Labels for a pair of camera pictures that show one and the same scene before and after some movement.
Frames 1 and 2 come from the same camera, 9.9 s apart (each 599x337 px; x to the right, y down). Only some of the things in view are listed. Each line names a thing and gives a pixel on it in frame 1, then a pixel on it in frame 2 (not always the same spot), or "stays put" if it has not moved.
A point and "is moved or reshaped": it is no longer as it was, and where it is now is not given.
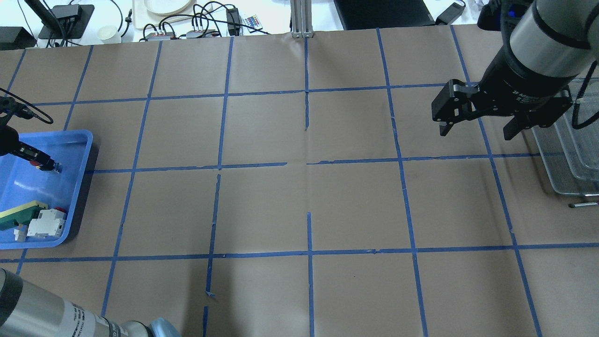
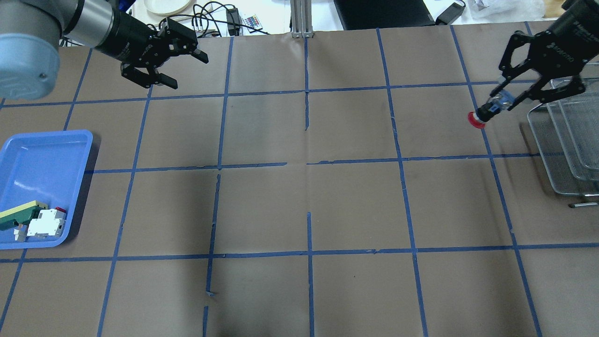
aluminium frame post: (301, 12) stays put
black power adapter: (450, 14) stays put
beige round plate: (167, 7) stays put
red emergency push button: (35, 163) is moved or reshaped
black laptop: (369, 14) stays put
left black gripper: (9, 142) → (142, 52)
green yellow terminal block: (20, 215) stays put
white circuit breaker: (49, 223) stays put
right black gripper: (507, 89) → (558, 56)
